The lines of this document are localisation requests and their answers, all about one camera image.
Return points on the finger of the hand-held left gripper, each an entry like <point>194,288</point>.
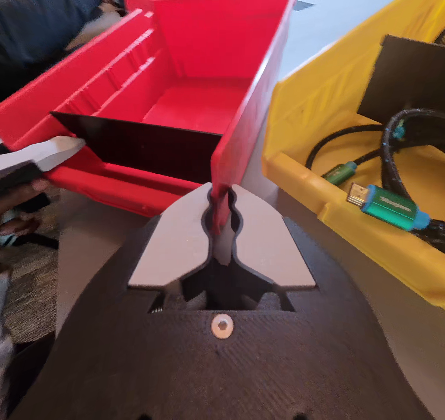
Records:
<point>57,150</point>

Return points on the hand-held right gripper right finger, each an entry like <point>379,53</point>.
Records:
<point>267,249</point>

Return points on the large red plastic bin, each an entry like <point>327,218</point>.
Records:
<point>208,44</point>

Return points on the yellow plastic bin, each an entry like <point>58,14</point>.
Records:
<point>323,90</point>

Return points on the person's left hand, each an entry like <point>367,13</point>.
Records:
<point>15,199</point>

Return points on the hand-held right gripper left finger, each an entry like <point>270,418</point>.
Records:
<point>173,246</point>

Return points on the black bin divider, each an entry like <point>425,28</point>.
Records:
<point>146,145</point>
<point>406,79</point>

